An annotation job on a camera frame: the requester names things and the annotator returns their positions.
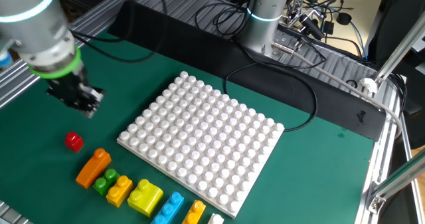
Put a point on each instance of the aluminium table frame rail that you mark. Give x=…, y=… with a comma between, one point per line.
x=13, y=84
x=375, y=171

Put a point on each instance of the yellow two-stud block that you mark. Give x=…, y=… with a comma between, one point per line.
x=118, y=194

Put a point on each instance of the green two-stud block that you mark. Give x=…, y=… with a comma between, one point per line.
x=101, y=184

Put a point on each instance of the red single-stud block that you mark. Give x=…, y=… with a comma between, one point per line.
x=73, y=143

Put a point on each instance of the white studded baseplate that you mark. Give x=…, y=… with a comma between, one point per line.
x=199, y=144

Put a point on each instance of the black camera on stand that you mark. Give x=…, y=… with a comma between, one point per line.
x=312, y=26

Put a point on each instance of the lime yellow large block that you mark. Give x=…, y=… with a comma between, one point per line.
x=146, y=199

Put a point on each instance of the light blue three-stud block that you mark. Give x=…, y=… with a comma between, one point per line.
x=167, y=210

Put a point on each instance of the green table mat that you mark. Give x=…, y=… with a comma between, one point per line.
x=315, y=171

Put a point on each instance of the orange curved block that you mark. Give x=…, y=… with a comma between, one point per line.
x=91, y=169

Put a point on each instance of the aluminium diagonal strut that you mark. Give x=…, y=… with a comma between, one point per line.
x=398, y=180
x=401, y=48

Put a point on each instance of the black round puck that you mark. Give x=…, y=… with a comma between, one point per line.
x=343, y=18

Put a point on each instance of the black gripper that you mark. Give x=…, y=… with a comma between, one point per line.
x=68, y=86

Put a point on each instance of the white four-stud block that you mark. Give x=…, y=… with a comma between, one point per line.
x=216, y=219

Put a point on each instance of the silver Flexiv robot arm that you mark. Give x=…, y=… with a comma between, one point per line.
x=33, y=28

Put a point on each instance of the white crumpled tape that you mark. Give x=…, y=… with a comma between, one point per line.
x=368, y=84

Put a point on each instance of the yellow four-stud block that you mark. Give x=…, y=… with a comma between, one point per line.
x=194, y=214

